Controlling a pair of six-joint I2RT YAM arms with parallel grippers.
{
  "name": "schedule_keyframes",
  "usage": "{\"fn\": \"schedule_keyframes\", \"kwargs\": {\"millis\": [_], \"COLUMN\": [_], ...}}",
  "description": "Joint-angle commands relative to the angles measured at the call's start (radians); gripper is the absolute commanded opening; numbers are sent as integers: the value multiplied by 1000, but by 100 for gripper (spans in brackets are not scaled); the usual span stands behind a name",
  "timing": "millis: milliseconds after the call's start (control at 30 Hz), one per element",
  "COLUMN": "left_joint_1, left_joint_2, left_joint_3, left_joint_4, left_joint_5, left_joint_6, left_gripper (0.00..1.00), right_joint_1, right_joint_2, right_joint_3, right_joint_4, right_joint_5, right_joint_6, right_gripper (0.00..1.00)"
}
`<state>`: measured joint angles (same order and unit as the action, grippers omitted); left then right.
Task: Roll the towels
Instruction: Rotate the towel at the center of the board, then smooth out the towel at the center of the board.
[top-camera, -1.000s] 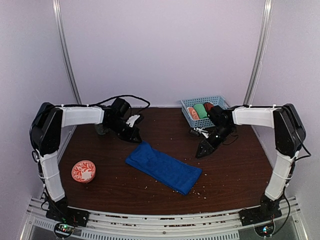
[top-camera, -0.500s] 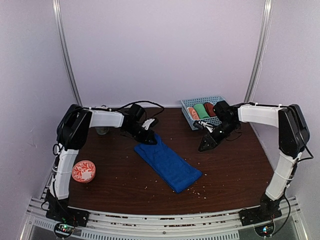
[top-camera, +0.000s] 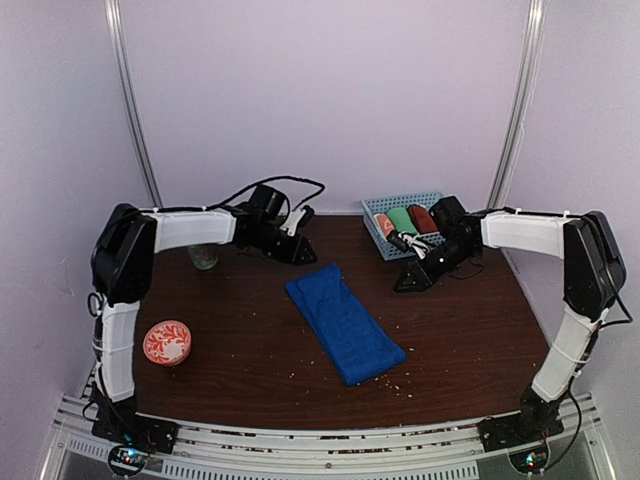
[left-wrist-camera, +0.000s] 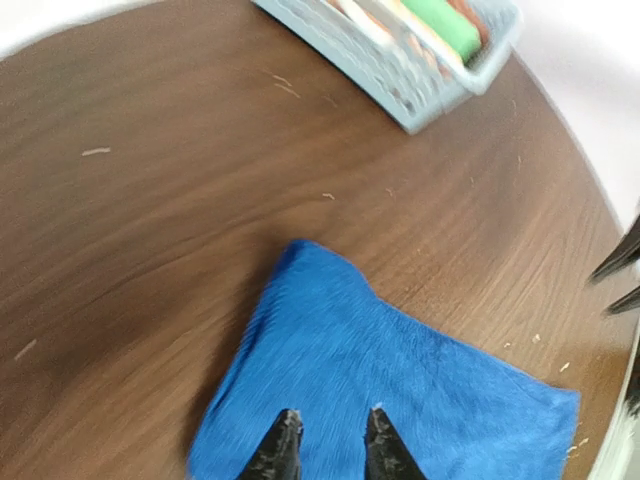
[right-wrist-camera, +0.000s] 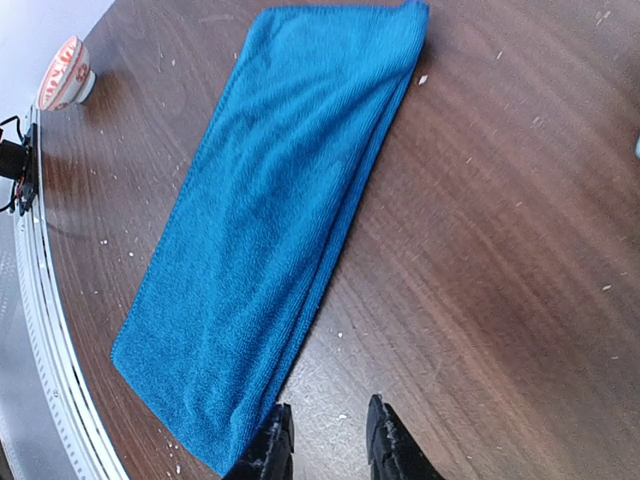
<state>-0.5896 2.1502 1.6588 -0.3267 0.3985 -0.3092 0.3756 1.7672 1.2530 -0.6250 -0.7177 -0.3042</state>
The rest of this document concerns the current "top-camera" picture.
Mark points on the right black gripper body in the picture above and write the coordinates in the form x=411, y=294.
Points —
x=454, y=256

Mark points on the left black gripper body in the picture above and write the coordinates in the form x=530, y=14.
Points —
x=274, y=248

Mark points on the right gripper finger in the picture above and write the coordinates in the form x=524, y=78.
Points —
x=408, y=242
x=413, y=279

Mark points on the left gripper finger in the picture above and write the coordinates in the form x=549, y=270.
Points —
x=297, y=219
x=298, y=250

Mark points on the brown towel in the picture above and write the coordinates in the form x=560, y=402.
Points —
x=422, y=219

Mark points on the light blue plastic basket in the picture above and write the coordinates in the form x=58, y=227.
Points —
x=376, y=206

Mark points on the blue towel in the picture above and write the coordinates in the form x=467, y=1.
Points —
x=349, y=335

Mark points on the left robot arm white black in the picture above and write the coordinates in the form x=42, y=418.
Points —
x=123, y=257

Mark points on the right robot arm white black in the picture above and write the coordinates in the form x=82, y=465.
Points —
x=593, y=275

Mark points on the green rolled towel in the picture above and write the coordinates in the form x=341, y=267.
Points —
x=401, y=221

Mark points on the orange white rolled towel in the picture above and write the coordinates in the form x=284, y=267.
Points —
x=386, y=226

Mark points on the white patterned mug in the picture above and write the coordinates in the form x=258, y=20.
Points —
x=204, y=257

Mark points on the orange patterned bowl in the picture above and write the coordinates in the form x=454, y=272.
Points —
x=167, y=343

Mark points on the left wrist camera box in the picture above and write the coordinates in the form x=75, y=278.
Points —
x=266, y=202

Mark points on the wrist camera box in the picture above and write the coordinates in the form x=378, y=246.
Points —
x=266, y=202
x=446, y=214

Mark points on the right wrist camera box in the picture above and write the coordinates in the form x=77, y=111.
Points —
x=446, y=214

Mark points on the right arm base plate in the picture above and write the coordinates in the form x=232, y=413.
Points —
x=498, y=433

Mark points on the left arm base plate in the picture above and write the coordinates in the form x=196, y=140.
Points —
x=143, y=433

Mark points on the right aluminium frame post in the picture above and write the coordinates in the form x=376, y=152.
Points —
x=522, y=97

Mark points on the aluminium frame post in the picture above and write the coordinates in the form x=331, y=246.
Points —
x=522, y=97
x=133, y=119

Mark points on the left aluminium frame post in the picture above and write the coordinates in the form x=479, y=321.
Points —
x=133, y=119

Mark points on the front aluminium rail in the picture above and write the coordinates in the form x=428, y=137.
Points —
x=450, y=450

